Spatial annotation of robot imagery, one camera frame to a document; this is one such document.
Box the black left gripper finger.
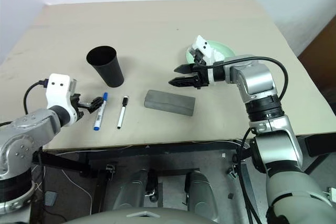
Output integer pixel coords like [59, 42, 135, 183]
[88, 103, 102, 114]
[86, 97, 103, 108]

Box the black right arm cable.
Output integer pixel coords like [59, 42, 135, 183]
[214, 56, 289, 224]

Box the white floor cable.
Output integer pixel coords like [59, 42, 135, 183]
[61, 168, 93, 216]

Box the black table frame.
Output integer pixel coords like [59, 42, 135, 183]
[31, 133, 336, 224]

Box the metal table caster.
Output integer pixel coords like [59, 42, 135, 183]
[104, 164, 117, 180]
[226, 165, 240, 179]

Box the light green plate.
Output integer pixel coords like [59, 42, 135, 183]
[185, 40, 236, 65]

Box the grey robot torso edge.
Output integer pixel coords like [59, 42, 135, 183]
[62, 208, 219, 224]

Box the blue capped whiteboard marker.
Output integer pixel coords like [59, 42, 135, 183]
[92, 92, 109, 132]

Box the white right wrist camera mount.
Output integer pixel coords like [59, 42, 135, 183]
[191, 34, 218, 86]

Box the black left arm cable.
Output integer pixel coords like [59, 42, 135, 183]
[23, 79, 49, 116]

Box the grey rounded robot leg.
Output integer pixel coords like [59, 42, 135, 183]
[184, 170, 219, 222]
[114, 168, 159, 210]

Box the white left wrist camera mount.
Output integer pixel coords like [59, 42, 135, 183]
[46, 73, 79, 126]

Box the grey felt glasses case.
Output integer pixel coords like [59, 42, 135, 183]
[143, 89, 196, 116]

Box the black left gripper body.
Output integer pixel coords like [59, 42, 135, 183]
[69, 93, 89, 119]

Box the black plastic cup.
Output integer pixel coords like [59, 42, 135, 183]
[86, 45, 125, 88]

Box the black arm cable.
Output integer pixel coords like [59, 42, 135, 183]
[23, 79, 49, 116]
[214, 56, 289, 224]

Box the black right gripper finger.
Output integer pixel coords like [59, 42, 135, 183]
[167, 76, 198, 88]
[173, 63, 196, 76]

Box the black capped whiteboard marker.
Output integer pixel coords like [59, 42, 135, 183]
[116, 95, 130, 130]

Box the small grey floor box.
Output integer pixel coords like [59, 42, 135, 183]
[44, 191, 59, 207]

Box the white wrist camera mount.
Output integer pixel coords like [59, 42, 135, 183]
[46, 73, 79, 126]
[191, 34, 218, 86]

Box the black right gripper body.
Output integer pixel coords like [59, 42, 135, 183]
[192, 49, 211, 90]

